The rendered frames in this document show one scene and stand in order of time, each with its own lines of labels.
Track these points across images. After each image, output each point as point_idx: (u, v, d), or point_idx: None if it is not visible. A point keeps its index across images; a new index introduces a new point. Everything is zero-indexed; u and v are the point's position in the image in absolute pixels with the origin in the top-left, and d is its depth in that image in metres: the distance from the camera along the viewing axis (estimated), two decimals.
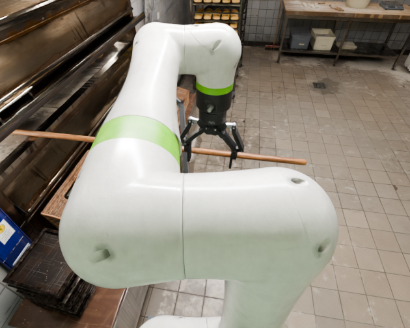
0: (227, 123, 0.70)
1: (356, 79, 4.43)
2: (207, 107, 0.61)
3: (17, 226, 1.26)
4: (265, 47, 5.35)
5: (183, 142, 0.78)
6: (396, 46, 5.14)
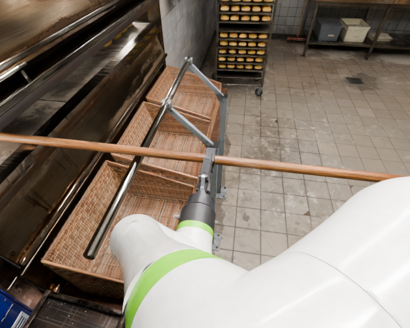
0: None
1: (395, 73, 3.95)
2: (177, 216, 0.65)
3: (3, 292, 0.77)
4: (287, 40, 4.87)
5: (205, 159, 0.76)
6: None
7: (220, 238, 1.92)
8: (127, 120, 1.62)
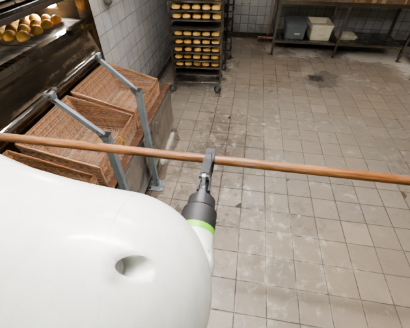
0: None
1: (356, 71, 4.01)
2: None
3: None
4: (258, 38, 4.93)
5: None
6: (399, 37, 4.72)
7: None
8: (46, 113, 1.69)
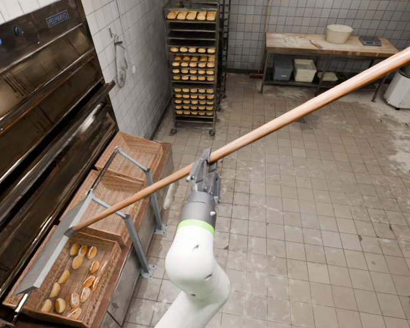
0: None
1: (336, 112, 4.54)
2: None
3: None
4: (250, 75, 5.46)
5: None
6: None
7: (155, 269, 2.51)
8: (77, 186, 2.22)
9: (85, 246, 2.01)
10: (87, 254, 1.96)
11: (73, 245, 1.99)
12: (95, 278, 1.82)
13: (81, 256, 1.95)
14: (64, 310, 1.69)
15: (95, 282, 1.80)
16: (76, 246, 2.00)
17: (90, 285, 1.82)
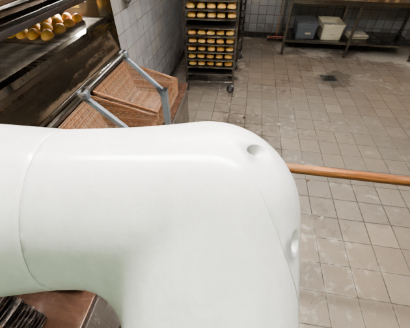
0: None
1: (369, 71, 3.98)
2: None
3: None
4: (267, 38, 4.90)
5: None
6: None
7: None
8: (69, 113, 1.66)
9: None
10: None
11: None
12: None
13: None
14: None
15: None
16: None
17: None
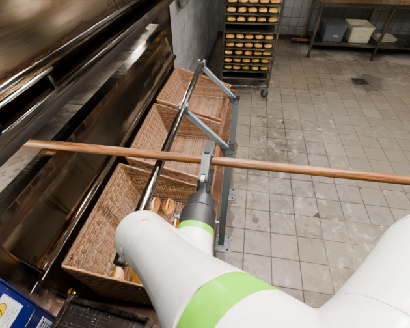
0: None
1: (400, 74, 3.94)
2: (177, 216, 0.65)
3: (27, 298, 0.77)
4: (292, 40, 4.86)
5: (205, 153, 0.72)
6: None
7: (230, 240, 1.92)
8: (138, 122, 1.62)
9: (158, 198, 1.41)
10: (164, 207, 1.37)
11: None
12: None
13: (155, 211, 1.35)
14: None
15: None
16: None
17: None
